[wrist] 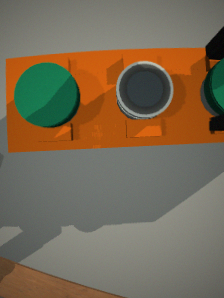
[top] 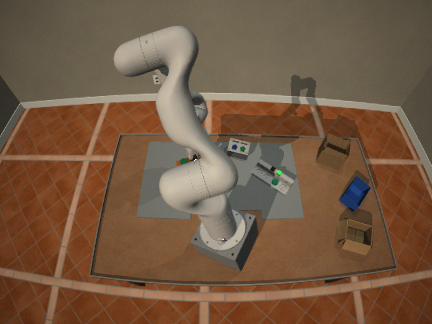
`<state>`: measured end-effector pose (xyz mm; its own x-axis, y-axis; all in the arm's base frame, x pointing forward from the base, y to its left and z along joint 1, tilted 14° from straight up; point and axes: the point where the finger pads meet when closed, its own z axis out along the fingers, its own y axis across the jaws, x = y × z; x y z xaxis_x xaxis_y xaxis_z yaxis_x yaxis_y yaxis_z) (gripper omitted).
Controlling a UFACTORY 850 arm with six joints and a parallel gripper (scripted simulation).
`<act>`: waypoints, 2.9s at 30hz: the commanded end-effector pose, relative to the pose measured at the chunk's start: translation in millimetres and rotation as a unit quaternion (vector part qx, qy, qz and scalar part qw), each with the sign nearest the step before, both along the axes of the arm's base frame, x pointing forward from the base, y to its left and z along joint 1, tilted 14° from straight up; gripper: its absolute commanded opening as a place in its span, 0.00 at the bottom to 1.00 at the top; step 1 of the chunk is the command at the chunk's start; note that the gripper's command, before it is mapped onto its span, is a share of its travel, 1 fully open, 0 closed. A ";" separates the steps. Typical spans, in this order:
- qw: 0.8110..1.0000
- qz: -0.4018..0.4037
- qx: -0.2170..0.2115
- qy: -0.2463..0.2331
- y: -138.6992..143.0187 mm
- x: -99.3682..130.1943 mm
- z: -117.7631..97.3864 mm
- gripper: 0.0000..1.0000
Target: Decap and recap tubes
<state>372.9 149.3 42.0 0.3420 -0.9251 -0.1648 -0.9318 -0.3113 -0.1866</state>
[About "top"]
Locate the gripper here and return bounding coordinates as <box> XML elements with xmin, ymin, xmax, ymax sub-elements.
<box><xmin>187</xmin><ymin>148</ymin><xmax>199</xmax><ymax>161</ymax></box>

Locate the white push-button panel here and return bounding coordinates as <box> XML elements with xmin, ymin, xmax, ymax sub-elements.
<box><xmin>227</xmin><ymin>138</ymin><xmax>251</xmax><ymax>160</ymax></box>

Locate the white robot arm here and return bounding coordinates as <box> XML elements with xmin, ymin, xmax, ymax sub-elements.
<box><xmin>114</xmin><ymin>26</ymin><xmax>246</xmax><ymax>250</ymax></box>

